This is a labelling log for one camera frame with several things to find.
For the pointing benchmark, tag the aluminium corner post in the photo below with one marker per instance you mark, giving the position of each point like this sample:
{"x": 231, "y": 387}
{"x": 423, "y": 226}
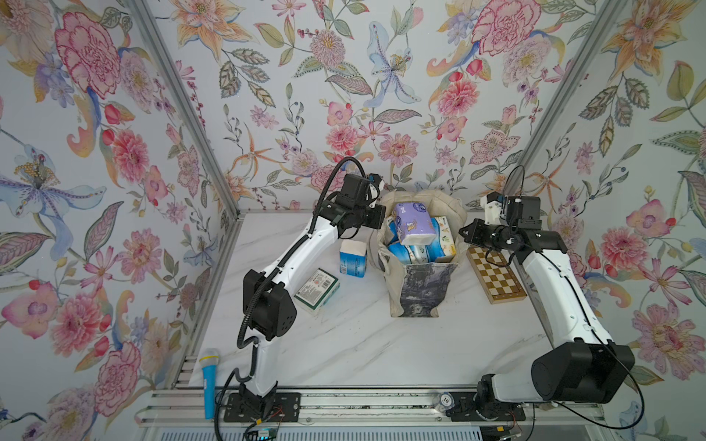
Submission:
{"x": 148, "y": 28}
{"x": 588, "y": 50}

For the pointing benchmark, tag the beige canvas bag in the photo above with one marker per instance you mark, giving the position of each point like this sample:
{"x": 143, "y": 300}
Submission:
{"x": 416, "y": 291}

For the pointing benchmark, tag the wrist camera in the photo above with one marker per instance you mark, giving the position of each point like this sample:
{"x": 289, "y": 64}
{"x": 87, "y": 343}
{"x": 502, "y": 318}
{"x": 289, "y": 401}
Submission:
{"x": 376, "y": 185}
{"x": 493, "y": 205}

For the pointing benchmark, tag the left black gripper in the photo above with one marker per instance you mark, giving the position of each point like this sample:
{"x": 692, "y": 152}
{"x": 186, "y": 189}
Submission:
{"x": 376, "y": 218}

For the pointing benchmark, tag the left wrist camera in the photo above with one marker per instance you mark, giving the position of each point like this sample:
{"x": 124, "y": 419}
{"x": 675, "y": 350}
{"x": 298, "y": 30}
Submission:
{"x": 376, "y": 185}

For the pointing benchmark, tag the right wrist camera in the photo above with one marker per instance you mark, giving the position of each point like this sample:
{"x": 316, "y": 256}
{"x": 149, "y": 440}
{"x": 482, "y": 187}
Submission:
{"x": 493, "y": 205}

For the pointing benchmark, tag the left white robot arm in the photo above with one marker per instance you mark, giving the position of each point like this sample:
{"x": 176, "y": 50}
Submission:
{"x": 268, "y": 307}

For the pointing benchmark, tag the blue floral tissue pack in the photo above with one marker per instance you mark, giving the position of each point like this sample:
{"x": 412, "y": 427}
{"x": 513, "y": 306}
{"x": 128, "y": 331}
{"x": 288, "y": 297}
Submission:
{"x": 410, "y": 254}
{"x": 443, "y": 249}

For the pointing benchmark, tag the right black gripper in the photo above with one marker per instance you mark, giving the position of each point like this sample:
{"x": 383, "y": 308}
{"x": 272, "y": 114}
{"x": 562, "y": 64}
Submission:
{"x": 475, "y": 238}

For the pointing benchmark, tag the green white tissue box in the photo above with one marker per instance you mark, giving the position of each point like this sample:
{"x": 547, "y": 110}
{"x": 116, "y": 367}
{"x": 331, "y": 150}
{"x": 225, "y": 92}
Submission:
{"x": 317, "y": 290}

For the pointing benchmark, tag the purple tissue pack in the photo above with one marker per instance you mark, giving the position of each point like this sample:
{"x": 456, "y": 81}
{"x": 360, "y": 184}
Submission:
{"x": 413, "y": 224}

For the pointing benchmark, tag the metal base rail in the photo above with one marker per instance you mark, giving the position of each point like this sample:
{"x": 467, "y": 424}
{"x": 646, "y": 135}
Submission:
{"x": 361, "y": 414}

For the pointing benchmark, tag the wooden chessboard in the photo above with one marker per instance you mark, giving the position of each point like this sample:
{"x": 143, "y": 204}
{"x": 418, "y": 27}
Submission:
{"x": 497, "y": 279}

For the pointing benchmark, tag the aluminium corner post left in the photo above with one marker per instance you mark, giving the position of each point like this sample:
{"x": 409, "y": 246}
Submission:
{"x": 148, "y": 28}

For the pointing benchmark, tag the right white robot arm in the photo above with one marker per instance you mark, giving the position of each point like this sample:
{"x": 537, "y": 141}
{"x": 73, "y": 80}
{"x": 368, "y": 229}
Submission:
{"x": 585, "y": 365}

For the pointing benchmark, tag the blue floral tissue pack front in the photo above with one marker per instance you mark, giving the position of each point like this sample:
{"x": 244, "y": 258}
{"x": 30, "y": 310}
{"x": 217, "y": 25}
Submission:
{"x": 410, "y": 254}

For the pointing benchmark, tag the aluminium corner post right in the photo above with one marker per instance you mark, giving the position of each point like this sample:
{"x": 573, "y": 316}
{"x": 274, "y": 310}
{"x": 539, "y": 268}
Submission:
{"x": 588, "y": 50}

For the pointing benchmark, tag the blue microphone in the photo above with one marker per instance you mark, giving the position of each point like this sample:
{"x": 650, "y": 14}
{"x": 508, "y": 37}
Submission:
{"x": 209, "y": 361}

